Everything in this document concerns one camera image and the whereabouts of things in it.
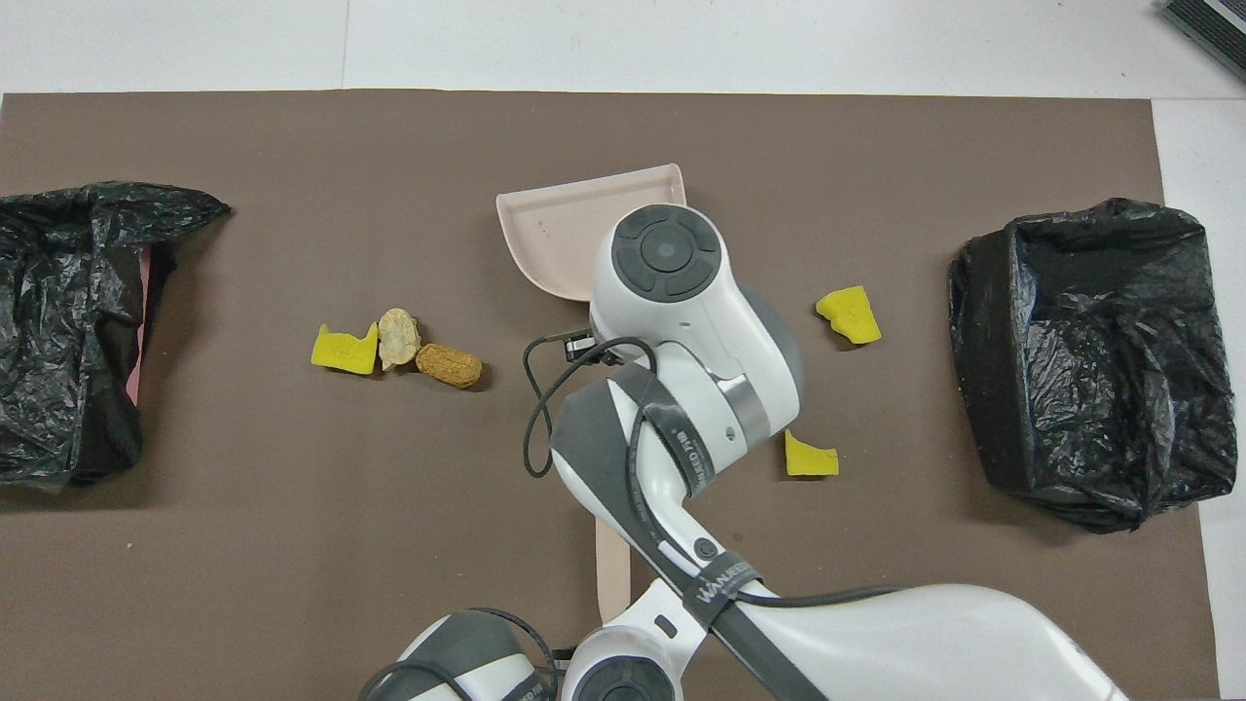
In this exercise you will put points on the notched yellow sponge piece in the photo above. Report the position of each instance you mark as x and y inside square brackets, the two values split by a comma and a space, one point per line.
[341, 352]

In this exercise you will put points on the beige plastic dustpan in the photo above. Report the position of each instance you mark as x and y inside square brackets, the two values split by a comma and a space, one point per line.
[555, 234]

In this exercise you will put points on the croissant toy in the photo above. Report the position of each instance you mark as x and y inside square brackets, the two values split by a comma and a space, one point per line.
[398, 336]

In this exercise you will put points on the yellow sponge chunk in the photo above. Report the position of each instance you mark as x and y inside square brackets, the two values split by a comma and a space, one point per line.
[852, 316]

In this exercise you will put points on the brown table mat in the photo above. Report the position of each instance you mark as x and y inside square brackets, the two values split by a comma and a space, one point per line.
[292, 545]

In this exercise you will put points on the crumpled black trash bag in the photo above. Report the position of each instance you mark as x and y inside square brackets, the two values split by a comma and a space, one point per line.
[58, 321]

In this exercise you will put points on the pink plastic bin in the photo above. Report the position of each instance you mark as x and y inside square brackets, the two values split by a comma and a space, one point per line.
[137, 375]

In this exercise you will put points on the beige hand brush black bristles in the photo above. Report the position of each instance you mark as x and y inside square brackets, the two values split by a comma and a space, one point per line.
[611, 574]

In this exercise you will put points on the small yellow sponge wedge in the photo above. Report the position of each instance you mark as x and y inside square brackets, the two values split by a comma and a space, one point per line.
[808, 460]

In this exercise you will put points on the dark grey ribbed box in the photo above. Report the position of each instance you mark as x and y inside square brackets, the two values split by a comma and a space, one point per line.
[1217, 24]

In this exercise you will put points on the brown bread roll toy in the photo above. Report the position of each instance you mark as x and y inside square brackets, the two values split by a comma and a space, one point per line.
[450, 365]

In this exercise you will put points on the black bag lined bin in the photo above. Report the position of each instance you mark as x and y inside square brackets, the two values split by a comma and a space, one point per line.
[1100, 370]

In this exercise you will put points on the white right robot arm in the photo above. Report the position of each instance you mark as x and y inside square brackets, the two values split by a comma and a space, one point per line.
[672, 292]

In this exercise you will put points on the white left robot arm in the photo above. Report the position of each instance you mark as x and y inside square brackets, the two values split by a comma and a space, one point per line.
[458, 643]

